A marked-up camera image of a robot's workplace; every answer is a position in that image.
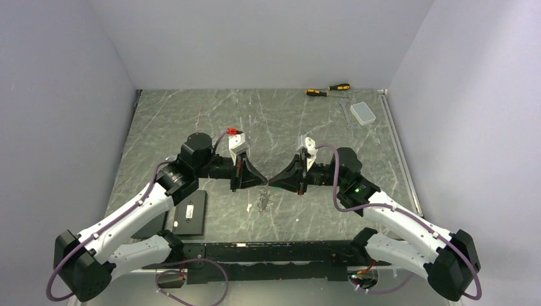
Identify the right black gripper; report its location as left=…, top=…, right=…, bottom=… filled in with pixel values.
left=268, top=154, right=345, bottom=196

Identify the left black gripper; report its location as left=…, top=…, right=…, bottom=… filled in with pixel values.
left=195, top=150, right=267, bottom=192

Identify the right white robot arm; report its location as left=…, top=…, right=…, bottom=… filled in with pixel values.
left=269, top=147, right=482, bottom=302

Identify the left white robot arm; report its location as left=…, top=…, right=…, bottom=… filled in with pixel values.
left=45, top=129, right=266, bottom=302

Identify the black flat box near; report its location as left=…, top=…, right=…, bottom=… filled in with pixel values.
left=172, top=190, right=207, bottom=237

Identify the yellow black screwdriver lower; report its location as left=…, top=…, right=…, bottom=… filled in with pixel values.
left=305, top=89, right=349, bottom=98

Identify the small silver wrench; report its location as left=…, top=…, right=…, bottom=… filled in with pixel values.
left=339, top=101, right=353, bottom=130

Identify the clear plastic box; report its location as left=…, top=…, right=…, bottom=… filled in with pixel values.
left=350, top=102, right=376, bottom=126

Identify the orange black screwdriver upper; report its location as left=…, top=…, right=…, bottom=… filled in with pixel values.
left=324, top=83, right=351, bottom=91

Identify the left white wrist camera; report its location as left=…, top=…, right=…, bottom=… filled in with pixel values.
left=228, top=132, right=251, bottom=159

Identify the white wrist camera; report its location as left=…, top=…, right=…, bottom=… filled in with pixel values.
left=228, top=132, right=251, bottom=159
left=297, top=135, right=318, bottom=171

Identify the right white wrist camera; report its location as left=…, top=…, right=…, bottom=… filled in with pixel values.
left=297, top=135, right=318, bottom=171

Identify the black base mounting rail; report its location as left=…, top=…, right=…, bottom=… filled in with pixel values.
left=183, top=240, right=374, bottom=284

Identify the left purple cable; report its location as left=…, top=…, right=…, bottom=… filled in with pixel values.
left=45, top=127, right=230, bottom=306

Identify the purple cable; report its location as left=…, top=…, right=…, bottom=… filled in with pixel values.
left=45, top=127, right=230, bottom=306
left=315, top=143, right=484, bottom=302

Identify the aluminium frame rail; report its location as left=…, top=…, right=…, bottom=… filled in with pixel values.
left=378, top=89, right=452, bottom=270

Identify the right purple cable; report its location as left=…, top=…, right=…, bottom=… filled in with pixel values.
left=315, top=143, right=484, bottom=302

